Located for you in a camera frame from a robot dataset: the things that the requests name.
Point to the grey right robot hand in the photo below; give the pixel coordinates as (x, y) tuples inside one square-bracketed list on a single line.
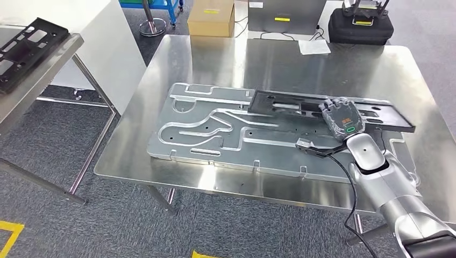
[(342, 119)]

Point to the black plastic frame part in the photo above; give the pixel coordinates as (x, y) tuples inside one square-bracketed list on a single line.
[(10, 74), (256, 103)]

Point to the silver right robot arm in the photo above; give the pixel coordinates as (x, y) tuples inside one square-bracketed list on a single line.
[(370, 156)]

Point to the stainless steel workbench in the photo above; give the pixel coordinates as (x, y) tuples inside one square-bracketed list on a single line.
[(213, 60)]

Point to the white paper sheet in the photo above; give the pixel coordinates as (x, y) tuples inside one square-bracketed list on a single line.
[(315, 47)]

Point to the black carry case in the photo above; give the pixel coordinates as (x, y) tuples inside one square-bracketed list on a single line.
[(356, 35)]

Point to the flat grey case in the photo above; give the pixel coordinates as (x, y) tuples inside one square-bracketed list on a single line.
[(285, 26)]

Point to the large grooved aluminium plate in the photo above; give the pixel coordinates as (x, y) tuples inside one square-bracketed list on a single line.
[(213, 149)]

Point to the cardboard box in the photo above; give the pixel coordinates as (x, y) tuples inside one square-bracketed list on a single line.
[(210, 21)]

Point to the blue metal cart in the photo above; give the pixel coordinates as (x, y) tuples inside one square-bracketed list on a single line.
[(172, 10)]

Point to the chrome stanchion base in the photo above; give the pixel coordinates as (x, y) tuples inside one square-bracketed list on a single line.
[(152, 26)]

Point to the white cabinet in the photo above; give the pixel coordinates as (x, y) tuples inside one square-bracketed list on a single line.
[(99, 35)]

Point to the chrome stool base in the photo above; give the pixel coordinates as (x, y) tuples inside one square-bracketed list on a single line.
[(77, 95)]

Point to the stainless steel side table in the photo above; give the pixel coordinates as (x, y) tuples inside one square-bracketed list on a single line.
[(42, 78)]

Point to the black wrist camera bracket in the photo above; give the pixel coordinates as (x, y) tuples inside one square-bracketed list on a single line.
[(327, 152)]

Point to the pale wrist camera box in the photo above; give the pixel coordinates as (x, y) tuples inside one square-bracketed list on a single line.
[(304, 143)]

